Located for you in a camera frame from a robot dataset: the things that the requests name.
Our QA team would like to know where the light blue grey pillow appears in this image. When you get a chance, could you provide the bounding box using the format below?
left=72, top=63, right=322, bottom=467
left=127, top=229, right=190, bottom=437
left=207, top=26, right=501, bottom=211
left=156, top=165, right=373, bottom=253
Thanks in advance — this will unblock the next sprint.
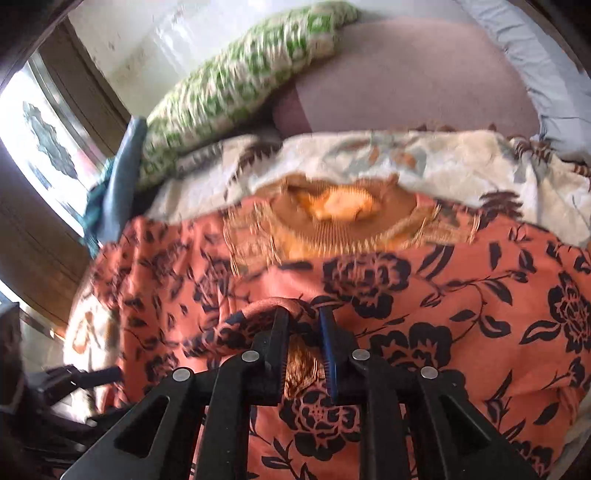
left=459, top=1, right=590, bottom=164

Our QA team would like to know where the orange floral blouse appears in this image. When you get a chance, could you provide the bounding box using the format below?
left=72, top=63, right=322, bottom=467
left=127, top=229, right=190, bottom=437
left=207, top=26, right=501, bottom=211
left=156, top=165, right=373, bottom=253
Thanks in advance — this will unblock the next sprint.
left=91, top=176, right=590, bottom=479

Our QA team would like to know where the green white patterned pillow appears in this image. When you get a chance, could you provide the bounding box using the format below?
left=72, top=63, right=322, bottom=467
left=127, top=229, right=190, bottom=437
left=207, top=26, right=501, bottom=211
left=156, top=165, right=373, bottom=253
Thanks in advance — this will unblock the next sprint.
left=136, top=1, right=361, bottom=190

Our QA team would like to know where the cream leaf-pattern fleece blanket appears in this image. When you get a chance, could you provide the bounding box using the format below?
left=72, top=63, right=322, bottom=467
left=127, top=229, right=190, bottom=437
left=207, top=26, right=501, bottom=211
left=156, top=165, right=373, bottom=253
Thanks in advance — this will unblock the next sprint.
left=62, top=126, right=591, bottom=480

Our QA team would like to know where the mauve quilted bed sheet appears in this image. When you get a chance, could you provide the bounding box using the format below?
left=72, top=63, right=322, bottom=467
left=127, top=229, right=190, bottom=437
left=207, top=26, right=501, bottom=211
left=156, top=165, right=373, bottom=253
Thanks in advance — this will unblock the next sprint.
left=271, top=18, right=539, bottom=137

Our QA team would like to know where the stained glass window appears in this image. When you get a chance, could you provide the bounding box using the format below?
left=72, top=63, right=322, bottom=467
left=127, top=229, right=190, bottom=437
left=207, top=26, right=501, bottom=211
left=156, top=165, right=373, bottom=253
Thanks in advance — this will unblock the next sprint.
left=1, top=66, right=100, bottom=235

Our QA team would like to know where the light blue folded garment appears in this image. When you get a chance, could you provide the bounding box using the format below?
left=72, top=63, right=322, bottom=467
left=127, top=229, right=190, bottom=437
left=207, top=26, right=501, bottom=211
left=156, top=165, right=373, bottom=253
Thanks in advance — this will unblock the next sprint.
left=96, top=117, right=147, bottom=245

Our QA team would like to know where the teal striped sock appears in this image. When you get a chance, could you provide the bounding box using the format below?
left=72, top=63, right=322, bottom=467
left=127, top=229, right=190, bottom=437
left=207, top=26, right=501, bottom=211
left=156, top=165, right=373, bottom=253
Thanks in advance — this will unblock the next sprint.
left=81, top=158, right=114, bottom=258

